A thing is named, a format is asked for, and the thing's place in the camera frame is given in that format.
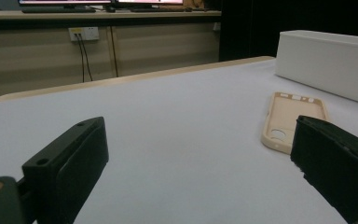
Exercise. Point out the white wall socket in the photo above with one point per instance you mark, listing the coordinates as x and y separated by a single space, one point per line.
90 33

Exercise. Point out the beige phone case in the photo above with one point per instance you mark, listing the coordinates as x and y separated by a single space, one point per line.
287 113

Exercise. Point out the black mouse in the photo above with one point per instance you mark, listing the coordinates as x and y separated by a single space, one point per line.
110 9

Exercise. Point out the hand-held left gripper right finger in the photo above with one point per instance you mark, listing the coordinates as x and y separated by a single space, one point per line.
338 168

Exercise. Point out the beige office desk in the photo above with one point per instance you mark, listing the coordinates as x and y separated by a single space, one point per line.
43 59

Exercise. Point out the black keyboard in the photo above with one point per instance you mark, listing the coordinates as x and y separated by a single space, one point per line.
59 9
158 9

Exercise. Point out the computer monitor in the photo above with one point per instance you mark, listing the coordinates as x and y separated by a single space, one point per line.
149 1
65 2

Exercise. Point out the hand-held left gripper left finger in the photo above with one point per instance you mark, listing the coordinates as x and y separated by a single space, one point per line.
65 174

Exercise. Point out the white table mat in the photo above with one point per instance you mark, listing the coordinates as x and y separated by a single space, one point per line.
167 124

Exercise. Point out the white rectangular box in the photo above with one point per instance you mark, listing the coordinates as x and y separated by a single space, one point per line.
323 65

